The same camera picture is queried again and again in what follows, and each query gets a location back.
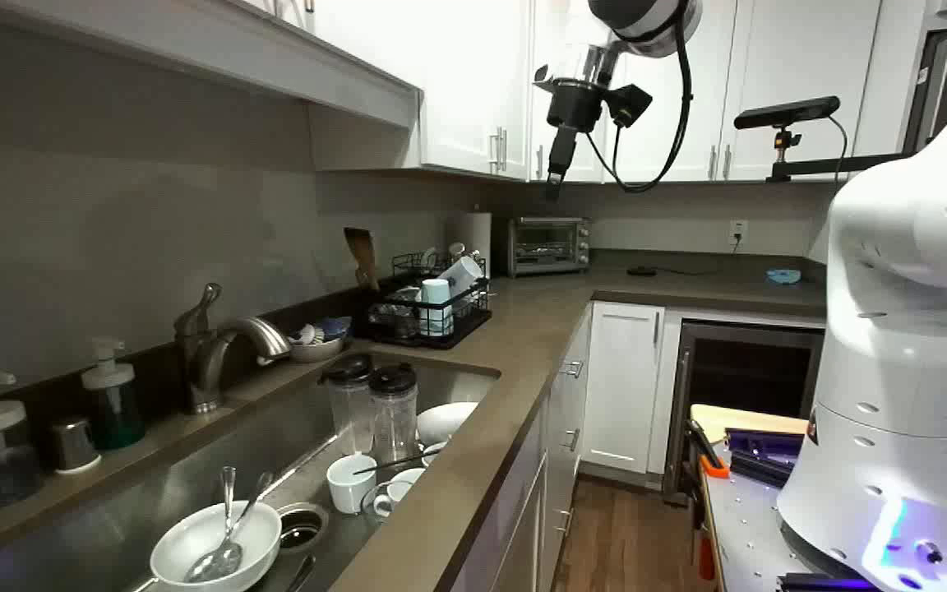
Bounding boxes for black camera on stand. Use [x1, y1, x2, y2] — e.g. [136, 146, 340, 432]
[729, 92, 914, 185]

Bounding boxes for chrome faucet handle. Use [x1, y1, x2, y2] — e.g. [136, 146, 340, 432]
[171, 281, 222, 369]

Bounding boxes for small blue dish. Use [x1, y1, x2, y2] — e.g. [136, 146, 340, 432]
[761, 263, 804, 288]

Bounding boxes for white corner upper cabinets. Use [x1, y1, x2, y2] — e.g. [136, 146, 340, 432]
[306, 0, 936, 187]

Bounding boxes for white container in rack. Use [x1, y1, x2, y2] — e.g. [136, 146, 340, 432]
[416, 277, 456, 342]

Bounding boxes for yellow wooden board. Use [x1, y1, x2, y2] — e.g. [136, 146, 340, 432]
[688, 400, 816, 446]

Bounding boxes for metal fork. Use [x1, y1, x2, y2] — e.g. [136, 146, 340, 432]
[217, 463, 242, 544]

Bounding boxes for grey robot cart top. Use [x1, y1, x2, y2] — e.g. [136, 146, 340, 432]
[698, 437, 860, 592]

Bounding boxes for white cabinet door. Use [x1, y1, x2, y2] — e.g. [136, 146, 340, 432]
[578, 300, 666, 478]

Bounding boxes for white bowl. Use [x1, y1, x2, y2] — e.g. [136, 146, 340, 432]
[146, 500, 286, 592]

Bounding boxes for clear bottle black lid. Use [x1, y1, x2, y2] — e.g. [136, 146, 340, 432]
[320, 351, 382, 456]
[369, 360, 421, 463]

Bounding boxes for chrome kitchen faucet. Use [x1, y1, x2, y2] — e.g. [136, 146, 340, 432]
[188, 312, 292, 418]

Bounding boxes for metal spoon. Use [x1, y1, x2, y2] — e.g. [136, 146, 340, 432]
[184, 471, 278, 584]

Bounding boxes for silver toaster oven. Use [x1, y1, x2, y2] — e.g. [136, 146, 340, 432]
[502, 215, 596, 277]

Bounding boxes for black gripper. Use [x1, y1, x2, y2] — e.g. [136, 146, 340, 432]
[531, 63, 607, 191]

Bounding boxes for white upper cabinet over sink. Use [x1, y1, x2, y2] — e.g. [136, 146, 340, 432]
[0, 0, 423, 133]

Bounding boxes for soap dish with sponge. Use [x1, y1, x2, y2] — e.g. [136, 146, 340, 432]
[286, 323, 345, 366]

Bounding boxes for white sink base cabinet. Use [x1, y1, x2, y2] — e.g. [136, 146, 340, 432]
[444, 309, 596, 592]

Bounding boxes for small white cup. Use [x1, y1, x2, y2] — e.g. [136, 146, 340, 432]
[369, 463, 427, 523]

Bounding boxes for black dish rack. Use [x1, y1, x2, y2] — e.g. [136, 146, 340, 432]
[352, 255, 495, 351]

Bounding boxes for black tool orange handle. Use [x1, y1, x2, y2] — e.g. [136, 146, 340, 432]
[688, 422, 734, 482]

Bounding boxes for stainless steel sink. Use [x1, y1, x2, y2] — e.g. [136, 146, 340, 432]
[0, 354, 502, 592]

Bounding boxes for black purple device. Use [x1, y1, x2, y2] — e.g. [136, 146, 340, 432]
[725, 426, 808, 488]

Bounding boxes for white tilted plate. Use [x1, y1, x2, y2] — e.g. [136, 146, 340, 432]
[413, 399, 484, 446]

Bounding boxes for white mug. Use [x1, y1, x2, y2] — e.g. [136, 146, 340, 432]
[322, 452, 382, 519]

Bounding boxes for small metal cup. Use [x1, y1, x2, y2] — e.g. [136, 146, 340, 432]
[50, 414, 106, 478]

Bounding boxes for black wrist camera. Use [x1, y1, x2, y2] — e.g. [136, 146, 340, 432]
[600, 83, 658, 133]

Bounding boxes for green soap dispenser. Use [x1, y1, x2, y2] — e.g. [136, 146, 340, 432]
[80, 334, 151, 454]

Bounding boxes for sink drain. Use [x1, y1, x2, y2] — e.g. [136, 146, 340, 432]
[274, 502, 332, 555]

